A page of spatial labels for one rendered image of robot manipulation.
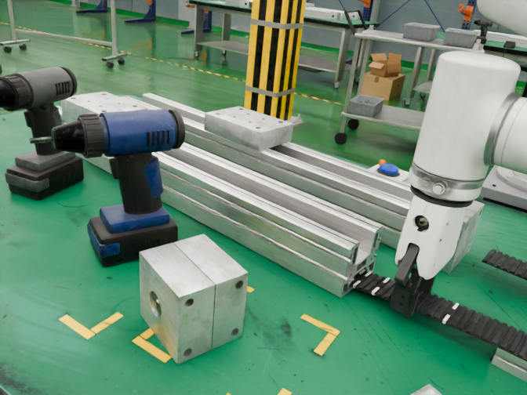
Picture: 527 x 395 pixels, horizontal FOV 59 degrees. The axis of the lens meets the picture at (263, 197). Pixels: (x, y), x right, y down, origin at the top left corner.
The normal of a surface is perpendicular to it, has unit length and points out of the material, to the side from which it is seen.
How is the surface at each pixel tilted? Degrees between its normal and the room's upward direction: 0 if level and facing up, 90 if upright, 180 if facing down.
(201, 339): 90
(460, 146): 98
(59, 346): 0
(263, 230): 90
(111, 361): 0
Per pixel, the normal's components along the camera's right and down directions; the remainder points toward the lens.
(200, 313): 0.60, 0.40
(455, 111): -0.60, 0.29
